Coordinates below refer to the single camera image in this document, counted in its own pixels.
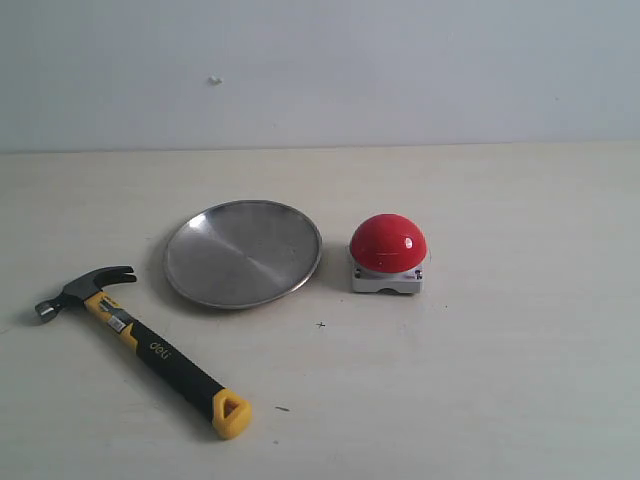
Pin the yellow black claw hammer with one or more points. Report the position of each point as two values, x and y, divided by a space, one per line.
227 412

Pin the red dome push button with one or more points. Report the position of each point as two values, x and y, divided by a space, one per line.
388 253

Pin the round steel plate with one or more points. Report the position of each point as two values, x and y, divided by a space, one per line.
242 254

